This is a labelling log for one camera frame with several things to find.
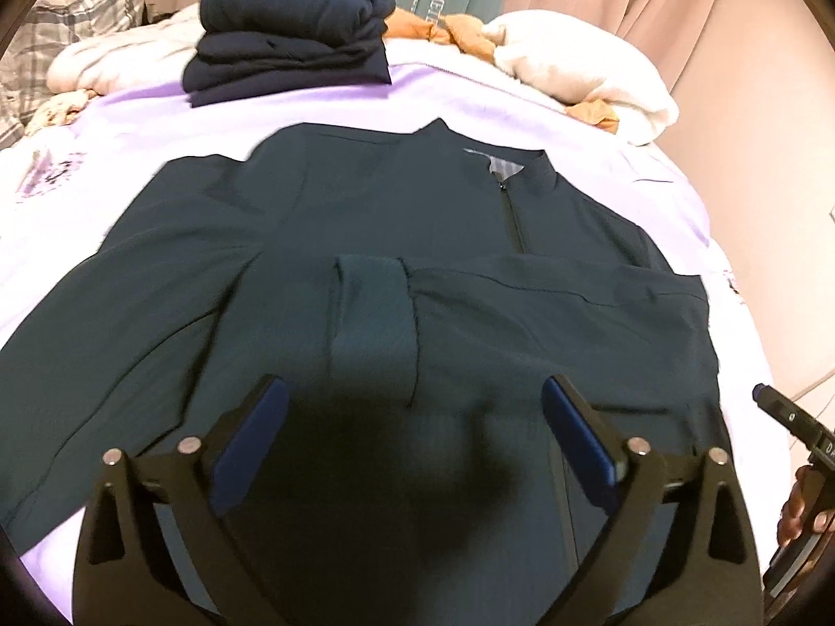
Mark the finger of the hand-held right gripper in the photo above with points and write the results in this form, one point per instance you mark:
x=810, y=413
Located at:
x=783, y=412

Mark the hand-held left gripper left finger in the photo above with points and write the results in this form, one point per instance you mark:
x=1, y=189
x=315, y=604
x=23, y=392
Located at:
x=251, y=430

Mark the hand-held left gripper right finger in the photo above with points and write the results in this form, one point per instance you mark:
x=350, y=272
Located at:
x=580, y=430

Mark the dark green zip jacket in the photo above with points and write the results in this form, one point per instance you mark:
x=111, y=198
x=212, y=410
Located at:
x=391, y=208

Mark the person's right hand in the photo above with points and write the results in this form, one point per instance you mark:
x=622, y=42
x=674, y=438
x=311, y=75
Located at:
x=799, y=508

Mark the purple floral bedsheet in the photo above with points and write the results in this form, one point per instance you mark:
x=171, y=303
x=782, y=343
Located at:
x=130, y=124

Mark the folded navy garment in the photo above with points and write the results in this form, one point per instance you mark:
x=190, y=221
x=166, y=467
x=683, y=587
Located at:
x=293, y=0
x=280, y=78

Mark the white goose plush toy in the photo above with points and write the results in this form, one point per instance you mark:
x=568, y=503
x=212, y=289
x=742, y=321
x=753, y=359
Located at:
x=574, y=65

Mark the peach floral cloth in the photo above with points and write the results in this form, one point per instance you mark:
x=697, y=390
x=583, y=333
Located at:
x=59, y=111

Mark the cream pink quilt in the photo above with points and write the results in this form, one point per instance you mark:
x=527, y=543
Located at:
x=124, y=59

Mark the grey plaid pillow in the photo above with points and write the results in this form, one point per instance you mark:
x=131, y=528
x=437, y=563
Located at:
x=91, y=13
x=19, y=91

